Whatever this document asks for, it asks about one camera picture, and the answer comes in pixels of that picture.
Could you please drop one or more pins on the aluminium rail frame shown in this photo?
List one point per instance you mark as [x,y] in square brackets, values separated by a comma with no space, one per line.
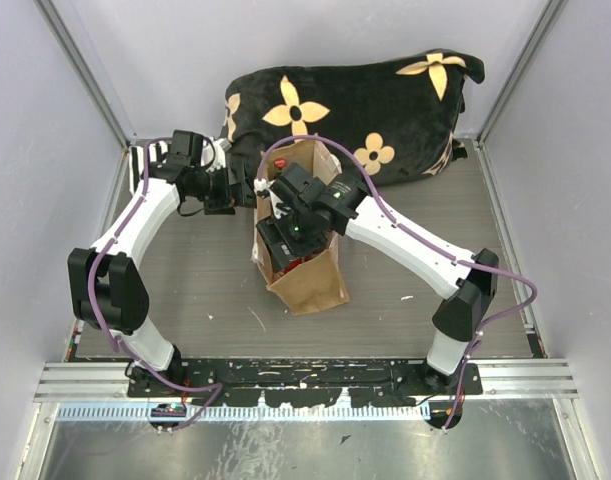
[220,389]

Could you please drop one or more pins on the black white striped cloth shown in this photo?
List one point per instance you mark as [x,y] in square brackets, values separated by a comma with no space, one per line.
[138,153]

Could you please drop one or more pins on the black flower-pattern pillow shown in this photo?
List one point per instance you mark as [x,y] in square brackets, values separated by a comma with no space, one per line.
[398,117]

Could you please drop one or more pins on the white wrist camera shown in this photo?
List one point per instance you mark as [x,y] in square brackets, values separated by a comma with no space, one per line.
[214,153]
[262,188]

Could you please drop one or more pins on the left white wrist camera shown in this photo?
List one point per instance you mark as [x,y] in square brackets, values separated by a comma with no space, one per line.
[214,153]

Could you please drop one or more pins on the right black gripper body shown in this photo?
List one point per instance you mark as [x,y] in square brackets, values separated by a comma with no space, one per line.
[298,237]

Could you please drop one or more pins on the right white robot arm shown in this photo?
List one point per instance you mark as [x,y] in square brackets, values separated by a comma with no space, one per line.
[306,210]

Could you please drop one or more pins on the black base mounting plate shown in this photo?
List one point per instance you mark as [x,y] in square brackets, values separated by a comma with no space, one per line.
[302,383]

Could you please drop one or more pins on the red cola can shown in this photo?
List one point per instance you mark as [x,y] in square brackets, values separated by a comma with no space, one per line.
[297,265]

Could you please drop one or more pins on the brown jute canvas bag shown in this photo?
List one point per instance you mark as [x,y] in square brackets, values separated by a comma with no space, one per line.
[317,285]

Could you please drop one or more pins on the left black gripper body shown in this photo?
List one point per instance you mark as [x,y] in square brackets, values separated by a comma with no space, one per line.
[219,192]

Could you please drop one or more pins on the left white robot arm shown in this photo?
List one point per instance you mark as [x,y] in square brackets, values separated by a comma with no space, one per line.
[107,290]

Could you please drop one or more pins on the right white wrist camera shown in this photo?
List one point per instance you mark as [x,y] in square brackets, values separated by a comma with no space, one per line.
[262,188]

